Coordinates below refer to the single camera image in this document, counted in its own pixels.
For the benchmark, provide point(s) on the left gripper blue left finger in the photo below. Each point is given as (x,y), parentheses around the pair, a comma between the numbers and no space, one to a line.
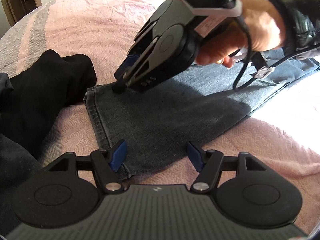
(118,154)

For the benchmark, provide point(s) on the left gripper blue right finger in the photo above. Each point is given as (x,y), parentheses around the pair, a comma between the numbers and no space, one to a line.
(197,156)

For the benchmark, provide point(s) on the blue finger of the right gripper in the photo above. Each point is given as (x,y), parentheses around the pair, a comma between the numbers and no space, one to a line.
(120,86)
(131,59)

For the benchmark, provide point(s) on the dark grey denim jeans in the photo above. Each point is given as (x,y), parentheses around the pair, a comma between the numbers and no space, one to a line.
(197,105)

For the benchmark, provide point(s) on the black jacket sleeve forearm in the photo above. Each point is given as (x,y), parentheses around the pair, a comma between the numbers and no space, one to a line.
(301,18)

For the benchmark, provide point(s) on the person's right hand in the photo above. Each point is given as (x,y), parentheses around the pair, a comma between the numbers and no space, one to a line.
(265,26)

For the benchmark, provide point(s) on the black garment pile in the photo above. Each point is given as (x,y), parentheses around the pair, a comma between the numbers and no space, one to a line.
(30,103)

